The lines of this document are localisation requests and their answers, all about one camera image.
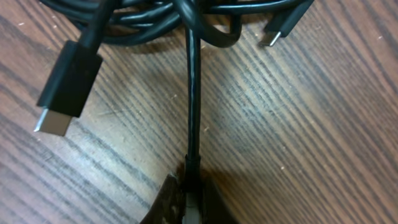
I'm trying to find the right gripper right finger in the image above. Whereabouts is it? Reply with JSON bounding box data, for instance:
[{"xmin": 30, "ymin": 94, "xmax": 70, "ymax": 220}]
[{"xmin": 201, "ymin": 177, "xmax": 239, "ymax": 224}]

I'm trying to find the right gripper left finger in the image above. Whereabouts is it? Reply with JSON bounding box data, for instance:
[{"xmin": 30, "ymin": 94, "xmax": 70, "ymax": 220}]
[{"xmin": 140, "ymin": 172, "xmax": 185, "ymax": 224}]

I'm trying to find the black cable bundle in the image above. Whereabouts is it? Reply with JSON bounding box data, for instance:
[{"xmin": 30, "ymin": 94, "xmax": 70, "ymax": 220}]
[{"xmin": 33, "ymin": 0, "xmax": 315, "ymax": 194}]

